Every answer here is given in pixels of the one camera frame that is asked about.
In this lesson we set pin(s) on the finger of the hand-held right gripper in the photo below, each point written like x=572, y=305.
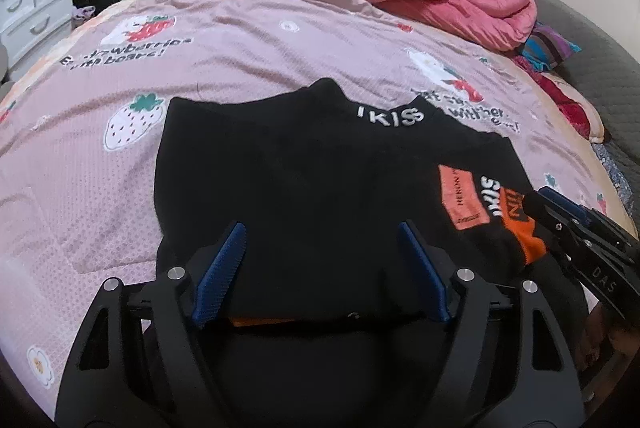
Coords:
x=550, y=228
x=565, y=204

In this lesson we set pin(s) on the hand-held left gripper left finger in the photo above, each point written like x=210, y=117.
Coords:
x=220, y=278

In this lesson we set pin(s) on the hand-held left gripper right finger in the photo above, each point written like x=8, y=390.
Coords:
x=422, y=278

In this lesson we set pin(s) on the black sweater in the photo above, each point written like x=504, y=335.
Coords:
x=310, y=188

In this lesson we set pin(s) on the person's right hand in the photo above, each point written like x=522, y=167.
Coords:
x=595, y=348

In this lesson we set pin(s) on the blue floral cloth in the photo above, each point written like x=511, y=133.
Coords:
x=617, y=173

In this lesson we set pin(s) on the red patterned pillow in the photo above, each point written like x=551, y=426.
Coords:
x=570, y=102

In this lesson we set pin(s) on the grey padded headboard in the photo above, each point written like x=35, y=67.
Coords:
x=600, y=72

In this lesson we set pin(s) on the pink printed blanket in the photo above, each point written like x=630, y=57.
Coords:
x=100, y=188

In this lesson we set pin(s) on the striped knit cloth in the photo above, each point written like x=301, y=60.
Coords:
x=547, y=45

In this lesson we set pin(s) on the lilac cloth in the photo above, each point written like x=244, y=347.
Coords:
x=84, y=12

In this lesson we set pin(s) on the white drawer chest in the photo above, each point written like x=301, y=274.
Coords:
x=35, y=12

